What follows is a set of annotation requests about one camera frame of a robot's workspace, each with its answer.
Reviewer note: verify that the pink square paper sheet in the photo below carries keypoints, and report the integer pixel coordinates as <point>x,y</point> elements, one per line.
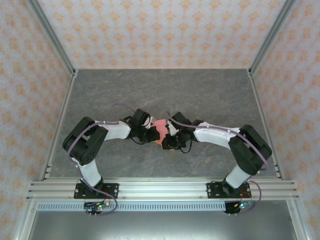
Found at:
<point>160,125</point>

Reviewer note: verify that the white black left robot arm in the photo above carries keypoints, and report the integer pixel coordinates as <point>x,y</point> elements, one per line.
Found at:
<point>117,131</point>

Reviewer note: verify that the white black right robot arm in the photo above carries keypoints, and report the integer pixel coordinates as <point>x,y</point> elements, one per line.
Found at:
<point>212,135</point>

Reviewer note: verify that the grey metal sheet panel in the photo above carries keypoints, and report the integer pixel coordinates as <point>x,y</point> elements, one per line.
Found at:
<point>162,226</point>

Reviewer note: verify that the small circuit board with LEDs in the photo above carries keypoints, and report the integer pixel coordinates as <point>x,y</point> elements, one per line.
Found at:
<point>100,205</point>
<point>242,205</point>

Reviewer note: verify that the aluminium mounting rail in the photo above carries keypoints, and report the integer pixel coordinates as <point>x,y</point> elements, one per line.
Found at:
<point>162,190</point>

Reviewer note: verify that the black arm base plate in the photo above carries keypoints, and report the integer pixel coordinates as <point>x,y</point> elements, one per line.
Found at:
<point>112,191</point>
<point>212,191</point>

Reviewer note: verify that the aluminium table side rail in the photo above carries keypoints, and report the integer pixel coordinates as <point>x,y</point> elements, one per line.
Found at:
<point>60,125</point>
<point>266,125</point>

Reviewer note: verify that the tall aluminium frame post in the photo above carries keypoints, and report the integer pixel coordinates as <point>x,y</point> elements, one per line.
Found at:
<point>53,40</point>
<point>271,37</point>

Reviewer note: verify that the short aluminium frame bar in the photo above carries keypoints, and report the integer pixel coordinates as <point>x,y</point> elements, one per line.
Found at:
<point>25,222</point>
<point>297,222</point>

